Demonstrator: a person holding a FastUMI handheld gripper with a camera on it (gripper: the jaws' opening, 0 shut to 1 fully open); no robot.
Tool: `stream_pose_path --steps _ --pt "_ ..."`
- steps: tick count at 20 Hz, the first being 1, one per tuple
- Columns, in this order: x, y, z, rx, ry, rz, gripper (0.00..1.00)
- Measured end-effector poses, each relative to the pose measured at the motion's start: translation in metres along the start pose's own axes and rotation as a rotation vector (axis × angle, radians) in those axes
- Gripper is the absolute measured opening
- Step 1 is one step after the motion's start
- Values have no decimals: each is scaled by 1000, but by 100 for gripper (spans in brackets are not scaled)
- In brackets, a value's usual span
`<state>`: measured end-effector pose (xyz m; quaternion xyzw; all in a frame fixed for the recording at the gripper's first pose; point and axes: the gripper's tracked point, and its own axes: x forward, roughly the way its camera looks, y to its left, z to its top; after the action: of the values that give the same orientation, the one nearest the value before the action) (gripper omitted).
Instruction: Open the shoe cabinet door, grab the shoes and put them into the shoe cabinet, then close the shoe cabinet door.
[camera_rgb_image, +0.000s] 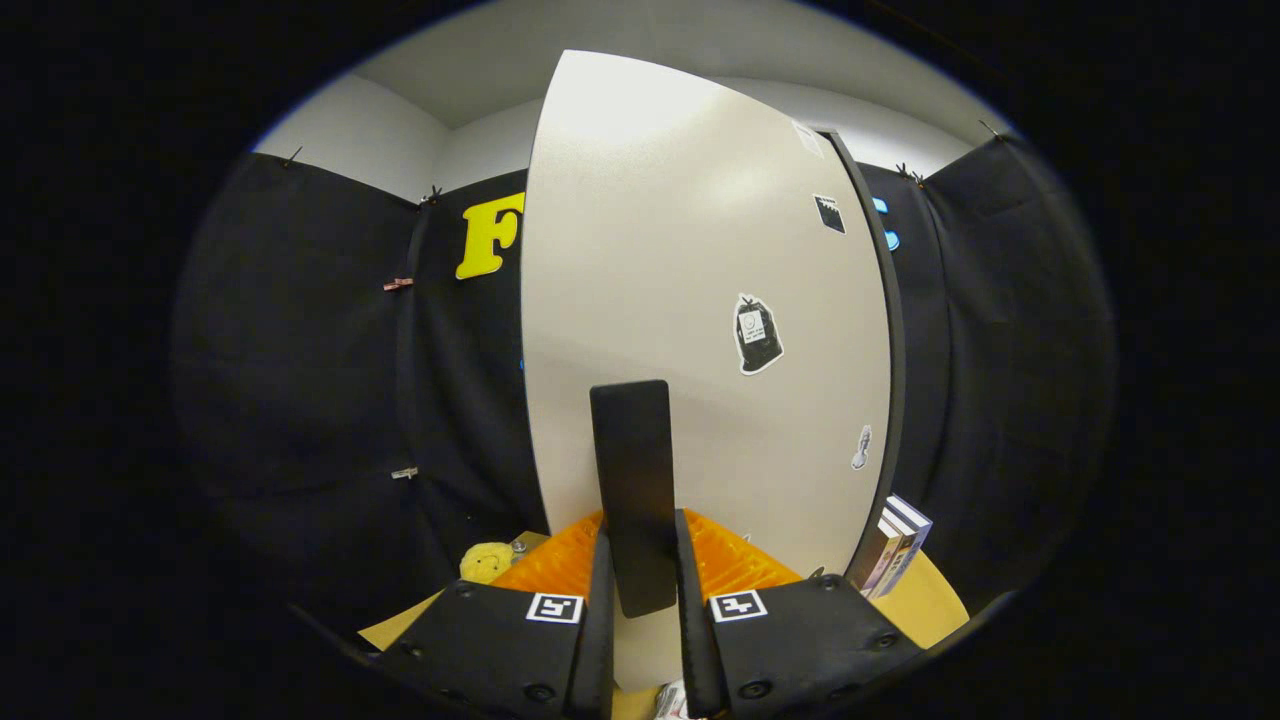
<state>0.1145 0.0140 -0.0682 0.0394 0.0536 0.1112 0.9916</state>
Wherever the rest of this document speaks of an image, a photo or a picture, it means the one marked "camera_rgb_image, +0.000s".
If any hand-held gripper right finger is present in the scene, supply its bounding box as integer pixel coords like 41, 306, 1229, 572
674, 509, 926, 720

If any grey shoe cabinet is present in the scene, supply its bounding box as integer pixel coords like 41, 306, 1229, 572
818, 128, 908, 593

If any yellow pineapple plush toy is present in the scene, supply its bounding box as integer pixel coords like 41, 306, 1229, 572
459, 541, 514, 585

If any black backdrop cloth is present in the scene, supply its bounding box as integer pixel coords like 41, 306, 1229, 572
172, 132, 1117, 641

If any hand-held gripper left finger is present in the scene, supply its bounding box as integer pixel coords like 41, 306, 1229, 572
365, 510, 617, 720

